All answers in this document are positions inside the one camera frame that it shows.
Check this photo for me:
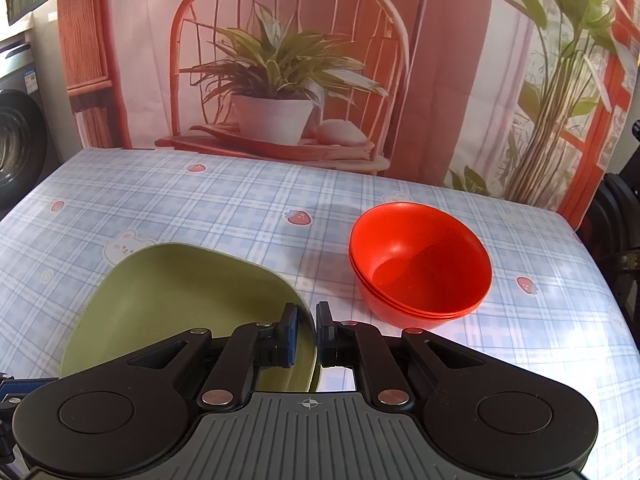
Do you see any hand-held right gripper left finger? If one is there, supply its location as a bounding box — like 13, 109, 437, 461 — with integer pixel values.
118, 302, 302, 410

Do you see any green square plate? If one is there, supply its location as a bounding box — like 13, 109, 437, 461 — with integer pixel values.
59, 242, 319, 394

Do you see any printed room backdrop cloth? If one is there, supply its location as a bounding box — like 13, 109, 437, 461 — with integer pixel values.
56, 0, 636, 233

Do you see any grey washing machine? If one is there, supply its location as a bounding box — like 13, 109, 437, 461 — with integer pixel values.
0, 30, 63, 211

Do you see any black exercise bike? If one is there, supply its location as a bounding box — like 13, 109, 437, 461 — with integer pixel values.
575, 119, 640, 346

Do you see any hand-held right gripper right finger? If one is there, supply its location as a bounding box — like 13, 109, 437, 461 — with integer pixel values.
316, 301, 502, 407

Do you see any blue plaid tablecloth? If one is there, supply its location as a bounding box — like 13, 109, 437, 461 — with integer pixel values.
0, 147, 640, 441

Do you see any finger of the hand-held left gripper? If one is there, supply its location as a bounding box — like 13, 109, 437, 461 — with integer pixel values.
0, 372, 60, 411

